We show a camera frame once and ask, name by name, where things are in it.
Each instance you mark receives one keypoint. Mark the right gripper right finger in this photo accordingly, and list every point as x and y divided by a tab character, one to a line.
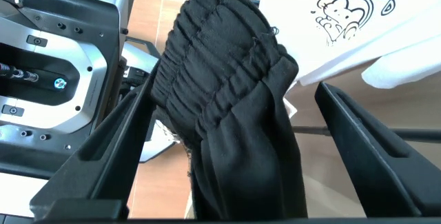
382	162

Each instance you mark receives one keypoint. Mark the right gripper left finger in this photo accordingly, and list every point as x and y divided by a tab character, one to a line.
103	162

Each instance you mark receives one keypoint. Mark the white printed t-shirt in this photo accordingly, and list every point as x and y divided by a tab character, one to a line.
303	27

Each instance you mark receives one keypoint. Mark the black garment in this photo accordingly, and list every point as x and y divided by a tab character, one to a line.
234	113

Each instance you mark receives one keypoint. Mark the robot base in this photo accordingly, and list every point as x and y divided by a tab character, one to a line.
58	62

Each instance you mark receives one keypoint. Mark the black clothes rack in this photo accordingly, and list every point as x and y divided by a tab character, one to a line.
420	135

